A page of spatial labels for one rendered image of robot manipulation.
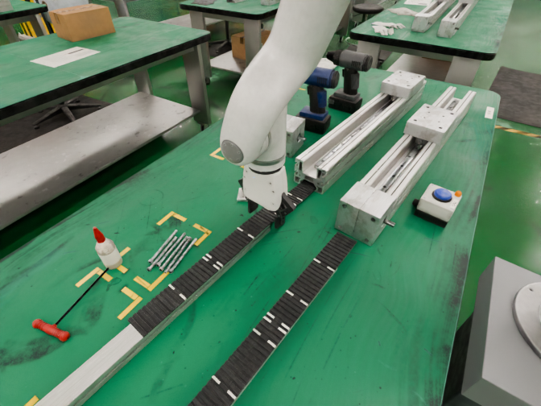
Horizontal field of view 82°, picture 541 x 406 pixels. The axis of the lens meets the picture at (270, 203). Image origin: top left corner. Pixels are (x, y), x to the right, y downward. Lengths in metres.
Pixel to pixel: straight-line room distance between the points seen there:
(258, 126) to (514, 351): 0.54
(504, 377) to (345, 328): 0.24
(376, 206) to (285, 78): 0.38
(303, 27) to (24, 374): 0.72
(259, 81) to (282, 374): 0.48
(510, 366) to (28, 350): 0.81
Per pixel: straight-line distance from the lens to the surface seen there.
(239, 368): 0.58
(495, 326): 0.67
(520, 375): 0.65
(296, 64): 0.50
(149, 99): 2.99
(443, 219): 0.89
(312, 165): 0.93
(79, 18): 2.57
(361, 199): 0.76
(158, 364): 0.65
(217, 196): 0.89
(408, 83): 1.35
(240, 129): 0.51
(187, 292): 0.66
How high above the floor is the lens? 1.36
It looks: 42 degrees down
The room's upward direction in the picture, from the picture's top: straight up
